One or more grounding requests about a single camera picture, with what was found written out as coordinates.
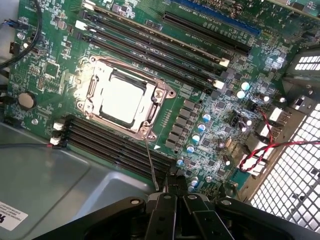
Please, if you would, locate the white label sticker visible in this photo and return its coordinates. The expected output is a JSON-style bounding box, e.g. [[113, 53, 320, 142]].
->
[[0, 199, 29, 231]]

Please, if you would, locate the blue expansion slot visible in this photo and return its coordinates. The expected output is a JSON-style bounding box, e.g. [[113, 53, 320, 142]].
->
[[177, 0, 262, 36]]

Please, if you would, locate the silver port block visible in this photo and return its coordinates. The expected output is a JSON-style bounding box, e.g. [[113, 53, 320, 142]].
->
[[270, 106, 292, 124], [259, 123, 281, 145]]

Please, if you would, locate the silver CPU in socket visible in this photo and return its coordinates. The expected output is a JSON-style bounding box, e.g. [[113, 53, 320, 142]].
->
[[74, 56, 177, 145]]

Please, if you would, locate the green motherboard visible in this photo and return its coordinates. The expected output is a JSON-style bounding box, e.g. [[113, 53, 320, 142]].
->
[[3, 0, 320, 201]]

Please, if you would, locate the black expansion slot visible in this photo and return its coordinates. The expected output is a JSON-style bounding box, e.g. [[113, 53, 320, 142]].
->
[[161, 12, 252, 57]]

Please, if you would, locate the red and black twisted wire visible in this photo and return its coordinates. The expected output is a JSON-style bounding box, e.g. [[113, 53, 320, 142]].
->
[[238, 109, 320, 173]]

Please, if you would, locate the grey metal PC case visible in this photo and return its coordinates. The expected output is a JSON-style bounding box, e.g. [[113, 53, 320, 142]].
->
[[0, 0, 320, 240]]

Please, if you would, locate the thin metal locking lever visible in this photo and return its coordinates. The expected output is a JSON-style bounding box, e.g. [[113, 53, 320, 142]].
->
[[142, 133, 160, 193]]

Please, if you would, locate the black cable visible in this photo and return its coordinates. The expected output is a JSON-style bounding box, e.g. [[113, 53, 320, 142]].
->
[[0, 0, 44, 71]]

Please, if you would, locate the black RAM slot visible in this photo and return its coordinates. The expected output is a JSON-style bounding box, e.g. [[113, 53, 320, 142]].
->
[[81, 0, 231, 68], [53, 121, 179, 172], [63, 129, 176, 176], [81, 34, 218, 93], [49, 136, 173, 179], [65, 114, 181, 168], [74, 20, 226, 88], [81, 11, 227, 76]]

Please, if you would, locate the silver coin cell battery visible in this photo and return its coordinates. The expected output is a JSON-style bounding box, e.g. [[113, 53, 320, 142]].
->
[[17, 91, 36, 109]]

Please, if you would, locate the metal socket cover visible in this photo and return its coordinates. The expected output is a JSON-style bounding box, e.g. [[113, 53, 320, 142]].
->
[[84, 59, 162, 134]]

